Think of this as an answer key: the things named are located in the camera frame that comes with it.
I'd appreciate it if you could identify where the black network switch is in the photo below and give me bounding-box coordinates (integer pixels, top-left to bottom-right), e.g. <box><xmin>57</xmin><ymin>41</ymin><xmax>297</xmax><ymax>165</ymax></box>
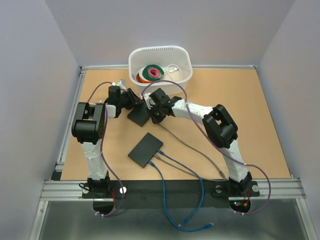
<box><xmin>127</xmin><ymin>102</ymin><xmax>150</xmax><ymax>127</ymax></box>
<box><xmin>128</xmin><ymin>132</ymin><xmax>164</xmax><ymax>168</ymax></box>

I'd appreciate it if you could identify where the dark blue ethernet cable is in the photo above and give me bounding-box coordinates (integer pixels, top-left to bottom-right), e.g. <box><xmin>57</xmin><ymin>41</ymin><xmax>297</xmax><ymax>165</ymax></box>
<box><xmin>157</xmin><ymin>149</ymin><xmax>206</xmax><ymax>227</ymax></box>

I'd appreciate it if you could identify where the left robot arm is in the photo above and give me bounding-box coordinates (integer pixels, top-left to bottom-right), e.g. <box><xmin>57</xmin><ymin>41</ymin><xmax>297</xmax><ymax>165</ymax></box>
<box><xmin>71</xmin><ymin>85</ymin><xmax>143</xmax><ymax>197</ymax></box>

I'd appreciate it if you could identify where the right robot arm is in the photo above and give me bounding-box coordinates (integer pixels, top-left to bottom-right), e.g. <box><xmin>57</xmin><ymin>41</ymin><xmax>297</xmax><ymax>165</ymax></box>
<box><xmin>142</xmin><ymin>88</ymin><xmax>252</xmax><ymax>195</ymax></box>

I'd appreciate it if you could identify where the white plastic bin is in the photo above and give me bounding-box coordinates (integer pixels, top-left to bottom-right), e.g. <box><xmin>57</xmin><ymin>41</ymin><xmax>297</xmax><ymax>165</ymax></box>
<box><xmin>128</xmin><ymin>45</ymin><xmax>193</xmax><ymax>95</ymax></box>

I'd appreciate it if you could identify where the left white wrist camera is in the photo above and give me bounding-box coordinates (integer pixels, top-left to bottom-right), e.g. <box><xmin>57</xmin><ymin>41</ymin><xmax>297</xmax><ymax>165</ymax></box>
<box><xmin>111</xmin><ymin>79</ymin><xmax>127</xmax><ymax>92</ymax></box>

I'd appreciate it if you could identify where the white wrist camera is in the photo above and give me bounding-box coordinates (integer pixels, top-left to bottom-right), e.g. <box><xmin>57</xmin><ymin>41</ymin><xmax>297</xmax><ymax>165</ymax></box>
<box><xmin>111</xmin><ymin>79</ymin><xmax>127</xmax><ymax>92</ymax></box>
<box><xmin>142</xmin><ymin>92</ymin><xmax>154</xmax><ymax>107</ymax></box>

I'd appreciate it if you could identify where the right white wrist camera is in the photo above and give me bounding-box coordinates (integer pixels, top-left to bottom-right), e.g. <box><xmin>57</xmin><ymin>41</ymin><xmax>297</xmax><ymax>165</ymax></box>
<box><xmin>142</xmin><ymin>92</ymin><xmax>154</xmax><ymax>107</ymax></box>

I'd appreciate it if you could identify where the orange coiled cable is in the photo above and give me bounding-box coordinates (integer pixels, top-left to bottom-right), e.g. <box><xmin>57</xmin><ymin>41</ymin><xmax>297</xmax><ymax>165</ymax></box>
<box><xmin>136</xmin><ymin>72</ymin><xmax>161</xmax><ymax>85</ymax></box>

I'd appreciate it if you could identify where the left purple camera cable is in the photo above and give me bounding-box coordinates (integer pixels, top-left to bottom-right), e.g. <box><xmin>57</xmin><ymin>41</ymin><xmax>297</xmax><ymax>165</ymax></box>
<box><xmin>88</xmin><ymin>81</ymin><xmax>127</xmax><ymax>218</ymax></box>

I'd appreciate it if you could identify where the pink coiled cable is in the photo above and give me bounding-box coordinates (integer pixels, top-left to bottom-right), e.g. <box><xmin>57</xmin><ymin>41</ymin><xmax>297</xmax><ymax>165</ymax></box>
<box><xmin>148</xmin><ymin>67</ymin><xmax>162</xmax><ymax>79</ymax></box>

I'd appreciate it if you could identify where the white usb cable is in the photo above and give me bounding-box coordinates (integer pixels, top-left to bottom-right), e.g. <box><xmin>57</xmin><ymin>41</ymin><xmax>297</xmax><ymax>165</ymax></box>
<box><xmin>162</xmin><ymin>64</ymin><xmax>185</xmax><ymax>83</ymax></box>

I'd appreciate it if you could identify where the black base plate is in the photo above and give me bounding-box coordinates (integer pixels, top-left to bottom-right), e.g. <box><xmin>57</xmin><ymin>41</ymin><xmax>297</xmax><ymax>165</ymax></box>
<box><xmin>82</xmin><ymin>179</ymin><xmax>261</xmax><ymax>211</ymax></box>

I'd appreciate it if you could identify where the aluminium table frame rail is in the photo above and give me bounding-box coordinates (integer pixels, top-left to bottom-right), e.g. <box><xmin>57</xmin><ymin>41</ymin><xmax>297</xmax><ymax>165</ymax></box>
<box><xmin>40</xmin><ymin>65</ymin><xmax>306</xmax><ymax>202</ymax></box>

